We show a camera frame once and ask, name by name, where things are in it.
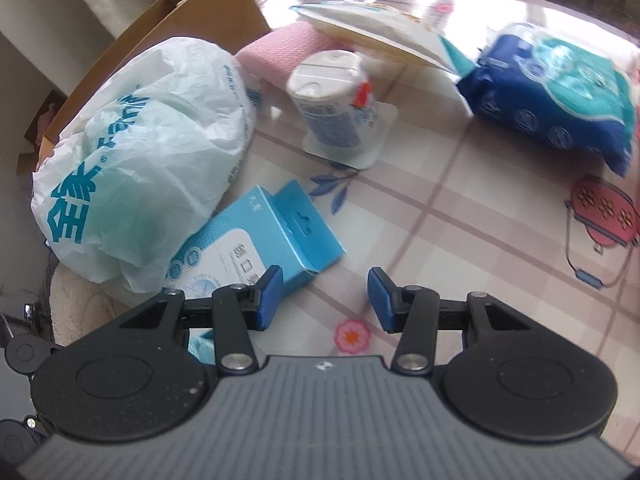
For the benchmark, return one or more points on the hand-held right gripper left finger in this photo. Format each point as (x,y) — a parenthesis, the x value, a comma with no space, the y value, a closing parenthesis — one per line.
(267,301)

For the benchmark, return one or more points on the blue bandage box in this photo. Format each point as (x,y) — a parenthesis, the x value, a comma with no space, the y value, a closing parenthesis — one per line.
(260,240)

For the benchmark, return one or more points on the pink textured cloth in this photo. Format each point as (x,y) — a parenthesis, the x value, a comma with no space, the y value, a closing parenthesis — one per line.
(280,52)

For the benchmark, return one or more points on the blue tissue packet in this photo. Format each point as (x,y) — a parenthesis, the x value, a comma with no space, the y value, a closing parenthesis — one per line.
(540,105)

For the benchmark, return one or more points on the white plastic cup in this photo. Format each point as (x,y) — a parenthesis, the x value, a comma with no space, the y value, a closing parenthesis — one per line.
(330,110)

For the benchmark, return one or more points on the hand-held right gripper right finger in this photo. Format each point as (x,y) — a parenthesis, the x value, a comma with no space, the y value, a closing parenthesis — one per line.
(380,301)

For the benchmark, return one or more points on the white packet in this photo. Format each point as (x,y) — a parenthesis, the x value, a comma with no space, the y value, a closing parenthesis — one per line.
(380,25)

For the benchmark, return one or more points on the cream curtain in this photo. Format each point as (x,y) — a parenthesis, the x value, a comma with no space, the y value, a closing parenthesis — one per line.
(75,0)

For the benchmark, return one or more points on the person's fleece garment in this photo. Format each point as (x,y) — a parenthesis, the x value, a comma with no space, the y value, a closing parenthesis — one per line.
(80,310)

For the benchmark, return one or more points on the cardboard box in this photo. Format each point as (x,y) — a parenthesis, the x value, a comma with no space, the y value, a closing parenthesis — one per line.
(150,15)

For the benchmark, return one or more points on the white teal printed plastic bag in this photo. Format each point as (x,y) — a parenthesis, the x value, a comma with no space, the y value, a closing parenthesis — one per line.
(150,160)

